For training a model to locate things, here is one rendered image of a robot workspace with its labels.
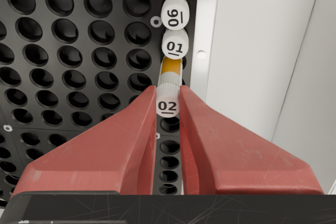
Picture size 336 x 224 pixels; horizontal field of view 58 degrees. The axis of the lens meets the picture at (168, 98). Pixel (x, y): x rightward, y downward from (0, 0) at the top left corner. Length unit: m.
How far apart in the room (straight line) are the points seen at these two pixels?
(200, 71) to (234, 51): 0.03
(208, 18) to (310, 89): 0.08
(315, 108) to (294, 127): 0.04
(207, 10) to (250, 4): 0.03
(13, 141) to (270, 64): 0.19
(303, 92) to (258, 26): 0.05
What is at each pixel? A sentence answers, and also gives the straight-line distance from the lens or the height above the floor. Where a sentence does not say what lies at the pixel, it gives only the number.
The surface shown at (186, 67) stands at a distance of 0.16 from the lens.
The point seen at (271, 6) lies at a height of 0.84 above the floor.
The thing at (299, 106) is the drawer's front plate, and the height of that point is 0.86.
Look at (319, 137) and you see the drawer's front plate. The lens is 0.21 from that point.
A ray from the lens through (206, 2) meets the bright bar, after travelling 0.20.
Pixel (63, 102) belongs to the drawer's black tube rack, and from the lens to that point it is 0.19.
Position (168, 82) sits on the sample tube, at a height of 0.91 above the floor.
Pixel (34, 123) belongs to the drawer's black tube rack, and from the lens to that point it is 0.20.
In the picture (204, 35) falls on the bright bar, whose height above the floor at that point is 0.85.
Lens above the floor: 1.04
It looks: 54 degrees down
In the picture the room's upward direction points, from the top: 175 degrees counter-clockwise
